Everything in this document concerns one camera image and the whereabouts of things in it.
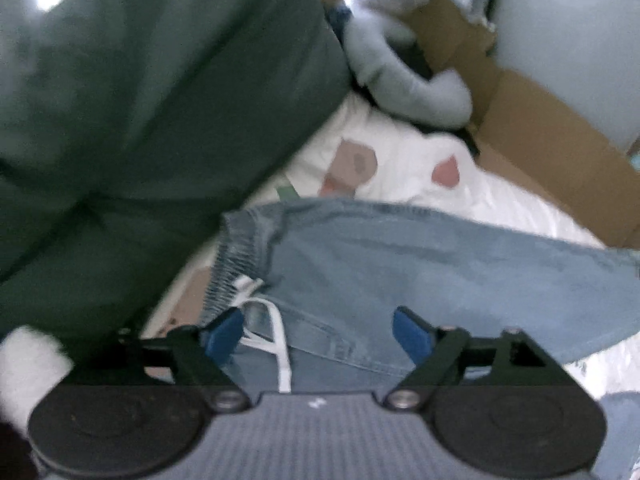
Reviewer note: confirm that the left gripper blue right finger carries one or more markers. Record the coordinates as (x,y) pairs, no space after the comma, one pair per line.
(415,336)

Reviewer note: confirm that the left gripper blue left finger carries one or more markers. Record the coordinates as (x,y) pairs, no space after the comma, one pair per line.
(220,337)

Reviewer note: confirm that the blue denim drawstring pants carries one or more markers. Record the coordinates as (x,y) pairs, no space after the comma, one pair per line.
(338,269)

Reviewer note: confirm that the white black fuzzy blanket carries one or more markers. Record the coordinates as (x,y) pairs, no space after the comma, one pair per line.
(32,364)

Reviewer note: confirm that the brown cardboard sheet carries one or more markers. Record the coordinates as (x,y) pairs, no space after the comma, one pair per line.
(527,135)

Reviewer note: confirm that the grey curved neck pillow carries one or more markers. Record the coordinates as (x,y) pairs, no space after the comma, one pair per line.
(375,40)

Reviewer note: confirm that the dark green pillow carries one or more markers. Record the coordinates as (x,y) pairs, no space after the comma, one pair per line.
(128,127)

